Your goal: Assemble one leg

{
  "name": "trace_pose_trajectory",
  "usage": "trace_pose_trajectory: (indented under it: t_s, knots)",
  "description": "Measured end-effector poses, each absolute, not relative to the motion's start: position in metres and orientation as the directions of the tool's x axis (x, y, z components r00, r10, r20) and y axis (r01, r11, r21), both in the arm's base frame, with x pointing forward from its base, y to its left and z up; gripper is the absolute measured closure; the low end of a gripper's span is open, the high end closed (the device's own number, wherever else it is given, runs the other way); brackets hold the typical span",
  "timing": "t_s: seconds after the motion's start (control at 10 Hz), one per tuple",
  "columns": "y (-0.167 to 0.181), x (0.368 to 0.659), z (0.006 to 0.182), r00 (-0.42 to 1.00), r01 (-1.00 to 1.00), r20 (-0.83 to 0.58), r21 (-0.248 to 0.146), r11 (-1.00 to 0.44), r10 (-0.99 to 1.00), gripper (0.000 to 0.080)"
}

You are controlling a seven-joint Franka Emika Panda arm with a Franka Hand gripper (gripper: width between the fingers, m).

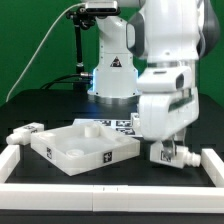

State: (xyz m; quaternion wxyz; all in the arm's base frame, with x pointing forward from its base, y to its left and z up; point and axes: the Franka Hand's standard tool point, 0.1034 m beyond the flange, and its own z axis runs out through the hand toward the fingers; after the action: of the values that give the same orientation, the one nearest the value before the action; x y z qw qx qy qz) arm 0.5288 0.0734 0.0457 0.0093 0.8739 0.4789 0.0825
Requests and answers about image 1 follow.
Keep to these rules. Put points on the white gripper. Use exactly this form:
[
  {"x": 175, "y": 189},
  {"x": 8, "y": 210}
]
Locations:
[{"x": 163, "y": 115}]

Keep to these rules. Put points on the white square tabletop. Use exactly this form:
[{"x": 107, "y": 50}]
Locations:
[{"x": 83, "y": 147}]

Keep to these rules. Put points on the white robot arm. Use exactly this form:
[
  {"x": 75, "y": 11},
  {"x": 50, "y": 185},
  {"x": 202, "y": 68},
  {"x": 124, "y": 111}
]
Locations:
[{"x": 148, "y": 52}]

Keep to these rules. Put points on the white marker sheet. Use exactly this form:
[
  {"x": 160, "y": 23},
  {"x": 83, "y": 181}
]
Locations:
[{"x": 123, "y": 126}]

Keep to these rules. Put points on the white U-shaped fence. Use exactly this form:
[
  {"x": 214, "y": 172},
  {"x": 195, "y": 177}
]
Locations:
[{"x": 119, "y": 198}]

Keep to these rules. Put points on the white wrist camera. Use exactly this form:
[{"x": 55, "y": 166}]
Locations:
[{"x": 165, "y": 80}]

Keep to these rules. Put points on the black camera stand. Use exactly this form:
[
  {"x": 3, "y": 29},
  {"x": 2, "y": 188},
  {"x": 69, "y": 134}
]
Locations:
[{"x": 81, "y": 21}]

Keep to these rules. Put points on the grey camera on stand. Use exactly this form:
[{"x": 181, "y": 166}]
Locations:
[{"x": 101, "y": 7}]

